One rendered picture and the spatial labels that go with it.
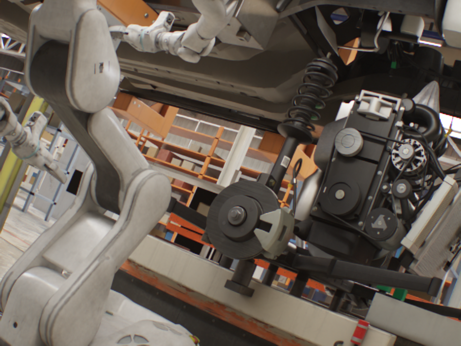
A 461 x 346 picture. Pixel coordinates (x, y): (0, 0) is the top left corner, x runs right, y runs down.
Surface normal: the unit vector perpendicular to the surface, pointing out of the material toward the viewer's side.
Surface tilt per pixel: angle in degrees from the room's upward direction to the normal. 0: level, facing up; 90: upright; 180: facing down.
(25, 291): 75
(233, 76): 110
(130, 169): 94
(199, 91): 98
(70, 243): 58
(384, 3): 90
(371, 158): 90
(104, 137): 97
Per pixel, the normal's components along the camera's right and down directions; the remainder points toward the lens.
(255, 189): -0.46, -0.33
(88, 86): 0.75, 0.29
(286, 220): 0.88, -0.05
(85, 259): -0.20, -0.71
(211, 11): -0.39, 0.88
